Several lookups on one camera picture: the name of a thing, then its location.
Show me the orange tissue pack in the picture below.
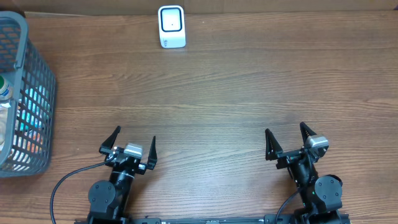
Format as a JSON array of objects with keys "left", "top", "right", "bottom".
[{"left": 18, "top": 131, "right": 43, "bottom": 154}]

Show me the black cable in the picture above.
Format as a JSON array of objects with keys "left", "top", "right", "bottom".
[
  {"left": 274, "top": 186, "right": 304, "bottom": 224},
  {"left": 50, "top": 157, "right": 115, "bottom": 224}
]

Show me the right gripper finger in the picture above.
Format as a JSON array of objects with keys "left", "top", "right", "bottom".
[
  {"left": 300, "top": 122, "right": 317, "bottom": 144},
  {"left": 265, "top": 129, "right": 283, "bottom": 161}
]

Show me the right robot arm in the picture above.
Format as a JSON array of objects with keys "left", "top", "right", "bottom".
[{"left": 265, "top": 122, "right": 349, "bottom": 223}]

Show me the teal tissue pack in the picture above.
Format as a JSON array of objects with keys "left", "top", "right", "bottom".
[{"left": 19, "top": 88, "right": 52, "bottom": 134}]

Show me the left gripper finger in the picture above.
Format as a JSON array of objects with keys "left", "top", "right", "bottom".
[
  {"left": 101, "top": 126, "right": 121, "bottom": 150},
  {"left": 147, "top": 136, "right": 157, "bottom": 170}
]

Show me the grey plastic mesh basket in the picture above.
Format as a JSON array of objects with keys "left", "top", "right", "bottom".
[{"left": 1, "top": 11, "right": 57, "bottom": 178}]

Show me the brown white snack bag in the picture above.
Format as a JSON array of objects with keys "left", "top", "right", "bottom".
[{"left": 0, "top": 102, "right": 11, "bottom": 151}]

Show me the green capped plastic bottle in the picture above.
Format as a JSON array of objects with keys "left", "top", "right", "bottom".
[{"left": 0, "top": 76, "right": 13, "bottom": 101}]

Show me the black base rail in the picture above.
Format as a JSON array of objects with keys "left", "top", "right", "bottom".
[{"left": 74, "top": 215, "right": 351, "bottom": 224}]

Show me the white barcode scanner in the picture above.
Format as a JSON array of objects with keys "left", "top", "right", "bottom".
[{"left": 158, "top": 5, "right": 187, "bottom": 49}]

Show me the left black cable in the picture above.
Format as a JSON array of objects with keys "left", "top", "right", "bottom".
[{"left": 50, "top": 157, "right": 115, "bottom": 224}]

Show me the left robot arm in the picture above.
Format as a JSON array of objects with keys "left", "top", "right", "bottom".
[{"left": 87, "top": 126, "right": 157, "bottom": 223}]

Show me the right black cable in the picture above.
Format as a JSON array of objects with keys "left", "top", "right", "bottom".
[{"left": 274, "top": 186, "right": 304, "bottom": 224}]

